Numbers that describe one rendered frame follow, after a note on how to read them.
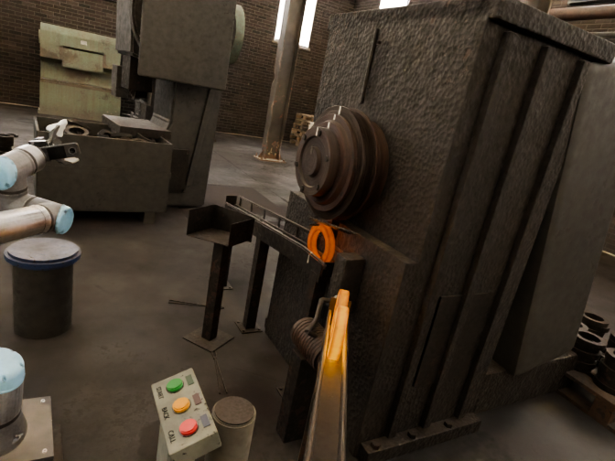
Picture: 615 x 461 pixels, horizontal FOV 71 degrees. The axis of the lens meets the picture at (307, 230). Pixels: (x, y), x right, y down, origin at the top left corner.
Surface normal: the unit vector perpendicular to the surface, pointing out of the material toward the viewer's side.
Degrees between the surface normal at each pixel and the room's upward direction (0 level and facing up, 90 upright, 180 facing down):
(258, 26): 90
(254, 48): 90
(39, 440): 4
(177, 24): 90
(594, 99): 90
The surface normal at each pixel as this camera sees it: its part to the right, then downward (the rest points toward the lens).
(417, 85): -0.87, -0.02
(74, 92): 0.46, 0.35
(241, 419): 0.18, -0.94
